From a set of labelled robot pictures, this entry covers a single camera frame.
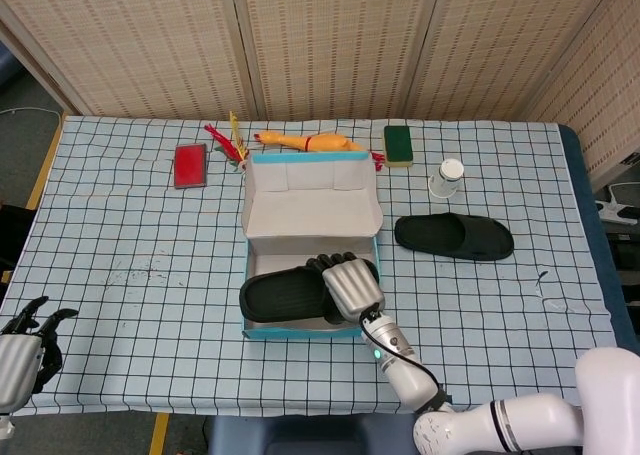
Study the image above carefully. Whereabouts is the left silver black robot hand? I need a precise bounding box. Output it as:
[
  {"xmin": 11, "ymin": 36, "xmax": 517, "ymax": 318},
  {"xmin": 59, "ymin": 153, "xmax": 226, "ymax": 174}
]
[{"xmin": 0, "ymin": 295, "xmax": 80, "ymax": 416}]

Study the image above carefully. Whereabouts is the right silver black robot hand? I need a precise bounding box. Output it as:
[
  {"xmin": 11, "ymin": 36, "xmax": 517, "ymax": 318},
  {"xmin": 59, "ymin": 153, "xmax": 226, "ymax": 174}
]
[{"xmin": 304, "ymin": 252, "xmax": 387, "ymax": 326}]

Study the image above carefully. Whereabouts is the black slipper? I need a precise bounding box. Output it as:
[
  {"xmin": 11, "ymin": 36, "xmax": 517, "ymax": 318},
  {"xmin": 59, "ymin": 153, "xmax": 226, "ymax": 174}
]
[
  {"xmin": 394, "ymin": 213, "xmax": 515, "ymax": 262},
  {"xmin": 238, "ymin": 260, "xmax": 379, "ymax": 326}
]

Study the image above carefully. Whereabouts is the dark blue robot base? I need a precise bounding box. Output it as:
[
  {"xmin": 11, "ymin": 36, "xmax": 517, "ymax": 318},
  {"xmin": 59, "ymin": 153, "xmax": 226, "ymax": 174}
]
[{"xmin": 207, "ymin": 414, "xmax": 419, "ymax": 455}]

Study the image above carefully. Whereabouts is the blue cardboard shoe box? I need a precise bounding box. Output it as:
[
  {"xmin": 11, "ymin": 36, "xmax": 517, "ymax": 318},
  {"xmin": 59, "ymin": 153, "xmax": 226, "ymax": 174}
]
[{"xmin": 239, "ymin": 150, "xmax": 385, "ymax": 341}]

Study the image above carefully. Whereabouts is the black floor object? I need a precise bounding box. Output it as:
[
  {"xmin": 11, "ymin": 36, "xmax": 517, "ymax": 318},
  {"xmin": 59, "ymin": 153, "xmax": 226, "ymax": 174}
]
[{"xmin": 0, "ymin": 202, "xmax": 39, "ymax": 276}]

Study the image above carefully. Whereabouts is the white paper cup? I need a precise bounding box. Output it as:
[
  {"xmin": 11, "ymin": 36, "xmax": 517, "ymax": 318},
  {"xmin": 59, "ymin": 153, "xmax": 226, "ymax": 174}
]
[{"xmin": 427, "ymin": 158, "xmax": 465, "ymax": 199}]

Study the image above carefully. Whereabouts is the yellow rubber chicken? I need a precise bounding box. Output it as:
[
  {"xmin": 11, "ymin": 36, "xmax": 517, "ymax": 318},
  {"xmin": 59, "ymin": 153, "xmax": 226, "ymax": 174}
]
[{"xmin": 253, "ymin": 130, "xmax": 387, "ymax": 172}]

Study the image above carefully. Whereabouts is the green yellow sponge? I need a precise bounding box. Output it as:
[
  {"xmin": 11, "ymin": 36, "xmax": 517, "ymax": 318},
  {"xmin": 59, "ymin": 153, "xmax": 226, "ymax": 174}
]
[{"xmin": 382, "ymin": 124, "xmax": 415, "ymax": 169}]

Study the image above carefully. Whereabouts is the blue checkered tablecloth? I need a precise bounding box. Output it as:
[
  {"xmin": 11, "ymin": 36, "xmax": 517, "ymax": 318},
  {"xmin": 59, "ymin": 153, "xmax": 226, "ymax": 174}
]
[{"xmin": 0, "ymin": 114, "xmax": 621, "ymax": 419}]

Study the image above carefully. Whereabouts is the red ink pad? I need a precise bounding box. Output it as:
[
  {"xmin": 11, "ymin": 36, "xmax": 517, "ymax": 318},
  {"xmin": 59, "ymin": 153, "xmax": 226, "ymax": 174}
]
[{"xmin": 172, "ymin": 143, "xmax": 209, "ymax": 191}]

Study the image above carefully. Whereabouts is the woven folding screen panel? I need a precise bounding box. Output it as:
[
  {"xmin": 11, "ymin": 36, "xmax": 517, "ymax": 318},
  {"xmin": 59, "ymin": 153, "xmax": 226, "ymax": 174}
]
[
  {"xmin": 229, "ymin": 0, "xmax": 446, "ymax": 121},
  {"xmin": 0, "ymin": 0, "xmax": 261, "ymax": 119},
  {"xmin": 522, "ymin": 0, "xmax": 640, "ymax": 176},
  {"xmin": 407, "ymin": 0, "xmax": 624, "ymax": 121}
]

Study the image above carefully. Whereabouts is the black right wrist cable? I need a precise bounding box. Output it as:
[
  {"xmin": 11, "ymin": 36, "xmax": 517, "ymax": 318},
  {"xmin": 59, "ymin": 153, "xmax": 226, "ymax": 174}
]
[{"xmin": 360, "ymin": 310, "xmax": 454, "ymax": 411}]

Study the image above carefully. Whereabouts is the white floor cable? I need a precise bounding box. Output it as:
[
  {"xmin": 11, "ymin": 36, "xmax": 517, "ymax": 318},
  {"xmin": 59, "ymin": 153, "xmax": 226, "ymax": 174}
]
[{"xmin": 0, "ymin": 105, "xmax": 64, "ymax": 126}]

